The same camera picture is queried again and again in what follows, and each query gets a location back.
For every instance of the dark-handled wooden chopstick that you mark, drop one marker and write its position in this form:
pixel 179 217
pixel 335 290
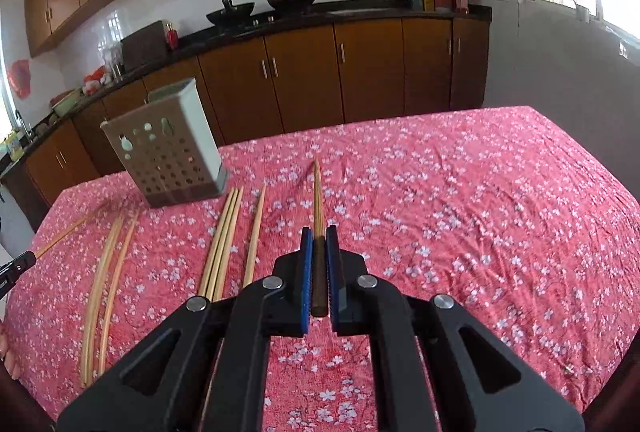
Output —
pixel 319 299

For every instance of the red bottle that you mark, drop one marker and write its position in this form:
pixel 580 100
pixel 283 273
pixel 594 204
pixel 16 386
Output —
pixel 172 37

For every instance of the bamboo chopstick pair outer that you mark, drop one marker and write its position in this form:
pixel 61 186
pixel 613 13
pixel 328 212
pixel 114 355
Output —
pixel 93 305

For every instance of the bamboo chopstick pair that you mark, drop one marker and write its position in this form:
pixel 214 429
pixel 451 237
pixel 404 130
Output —
pixel 93 305
pixel 112 293

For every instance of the grey perforated utensil holder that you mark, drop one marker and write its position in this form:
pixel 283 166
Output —
pixel 167 147

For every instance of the brown lower kitchen cabinets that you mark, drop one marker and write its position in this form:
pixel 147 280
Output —
pixel 265 85

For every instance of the dark cutting board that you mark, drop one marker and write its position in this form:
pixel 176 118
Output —
pixel 147 44

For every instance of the bamboo chopstick pair inner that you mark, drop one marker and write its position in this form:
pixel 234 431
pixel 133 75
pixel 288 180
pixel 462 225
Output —
pixel 112 293

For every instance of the bamboo chopstick trio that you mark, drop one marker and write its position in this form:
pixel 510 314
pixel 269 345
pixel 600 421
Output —
pixel 224 252
pixel 211 282
pixel 213 246

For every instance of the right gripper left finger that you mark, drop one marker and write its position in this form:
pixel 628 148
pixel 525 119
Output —
pixel 292 312

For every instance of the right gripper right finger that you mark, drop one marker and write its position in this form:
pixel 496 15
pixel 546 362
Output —
pixel 344 268

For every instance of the light bamboo chopstick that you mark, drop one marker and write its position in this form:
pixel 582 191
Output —
pixel 254 238

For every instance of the black wok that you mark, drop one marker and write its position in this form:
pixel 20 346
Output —
pixel 231 14

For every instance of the pink floral tablecloth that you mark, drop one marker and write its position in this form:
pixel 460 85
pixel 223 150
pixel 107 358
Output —
pixel 500 208

